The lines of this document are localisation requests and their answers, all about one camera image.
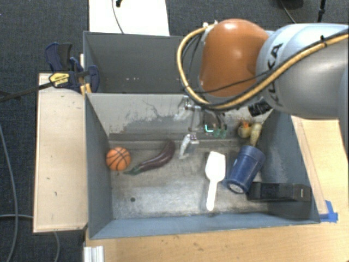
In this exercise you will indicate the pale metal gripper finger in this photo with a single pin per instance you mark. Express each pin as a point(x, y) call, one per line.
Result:
point(184, 108)
point(191, 141)

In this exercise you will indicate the white plastic scoop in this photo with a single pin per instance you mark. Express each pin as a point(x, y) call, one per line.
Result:
point(215, 165)

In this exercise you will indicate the purple toy eggplant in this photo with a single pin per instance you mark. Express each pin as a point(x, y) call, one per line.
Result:
point(159, 160)

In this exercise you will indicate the yellow rubber duck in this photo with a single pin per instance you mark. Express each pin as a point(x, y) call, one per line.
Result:
point(243, 131)

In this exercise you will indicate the dark blue plastic cup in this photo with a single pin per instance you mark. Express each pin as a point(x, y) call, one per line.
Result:
point(245, 168)

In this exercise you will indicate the pale yellow toy vegetable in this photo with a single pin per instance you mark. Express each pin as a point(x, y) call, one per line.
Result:
point(255, 134)

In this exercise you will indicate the grey metal bin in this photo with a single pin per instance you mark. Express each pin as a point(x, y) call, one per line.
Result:
point(163, 198)

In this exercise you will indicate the orange toy basketball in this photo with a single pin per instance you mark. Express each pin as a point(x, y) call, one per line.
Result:
point(118, 159)

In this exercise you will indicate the black flat block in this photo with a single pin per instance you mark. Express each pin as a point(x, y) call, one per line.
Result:
point(275, 192)

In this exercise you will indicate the pale wood board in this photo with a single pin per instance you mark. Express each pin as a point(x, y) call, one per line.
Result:
point(60, 157)

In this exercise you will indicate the black cylinder on white bracket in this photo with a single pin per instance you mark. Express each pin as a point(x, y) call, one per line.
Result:
point(259, 108)

